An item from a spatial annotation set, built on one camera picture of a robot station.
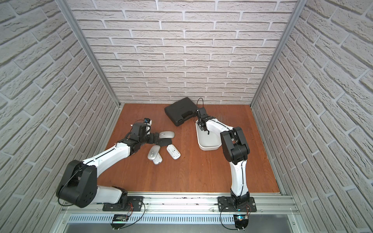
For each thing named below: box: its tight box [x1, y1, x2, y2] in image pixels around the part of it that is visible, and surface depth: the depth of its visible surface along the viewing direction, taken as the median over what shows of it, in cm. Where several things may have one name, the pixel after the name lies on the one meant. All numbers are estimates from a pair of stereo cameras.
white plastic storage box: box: [195, 119, 222, 151], surface depth 97 cm
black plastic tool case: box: [164, 97, 198, 127], surface depth 112 cm
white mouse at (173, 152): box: [166, 143, 182, 160], surface depth 92 cm
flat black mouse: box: [155, 137, 172, 147], surface depth 98 cm
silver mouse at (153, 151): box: [147, 144, 161, 161], surface depth 90 cm
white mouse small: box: [152, 152, 163, 165], surface depth 89 cm
